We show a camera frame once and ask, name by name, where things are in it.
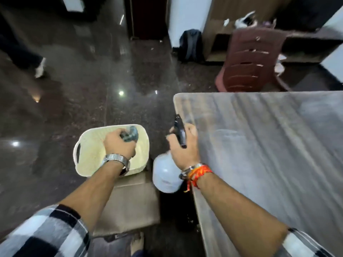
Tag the person's right hand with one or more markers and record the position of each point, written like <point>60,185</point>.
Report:
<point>185,151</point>

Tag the person's left hand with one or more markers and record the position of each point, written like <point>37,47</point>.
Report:
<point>118,145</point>

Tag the person's right thumb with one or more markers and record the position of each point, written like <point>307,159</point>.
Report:
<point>191,129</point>

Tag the person's left fingers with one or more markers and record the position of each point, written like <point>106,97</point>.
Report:
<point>119,133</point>

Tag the grey cleaning cloth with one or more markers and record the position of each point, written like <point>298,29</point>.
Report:
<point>130,134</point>

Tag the white spray bottle black nozzle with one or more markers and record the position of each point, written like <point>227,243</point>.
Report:
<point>167,171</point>

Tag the person's left forearm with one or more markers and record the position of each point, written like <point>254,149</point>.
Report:
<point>88,192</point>

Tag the person's right forearm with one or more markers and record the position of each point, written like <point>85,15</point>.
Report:
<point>241,214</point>

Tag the silver wristwatch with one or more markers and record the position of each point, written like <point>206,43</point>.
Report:
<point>115,158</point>

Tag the cream plastic basket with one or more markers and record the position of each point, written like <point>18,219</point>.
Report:
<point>92,149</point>

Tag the orange thread wristband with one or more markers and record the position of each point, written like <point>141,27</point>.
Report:
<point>198,173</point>

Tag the beige stool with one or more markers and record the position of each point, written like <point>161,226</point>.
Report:
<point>131,203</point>

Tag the black backpack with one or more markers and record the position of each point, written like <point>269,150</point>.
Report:
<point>190,45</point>

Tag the maroon plastic chair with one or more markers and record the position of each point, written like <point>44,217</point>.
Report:
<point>249,61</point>

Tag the dark red wooden door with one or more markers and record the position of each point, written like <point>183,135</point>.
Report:
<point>148,17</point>

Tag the black and white object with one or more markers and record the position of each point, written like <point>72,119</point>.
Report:
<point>246,20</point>

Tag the brown wooden desk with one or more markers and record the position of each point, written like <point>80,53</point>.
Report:
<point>268,21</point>

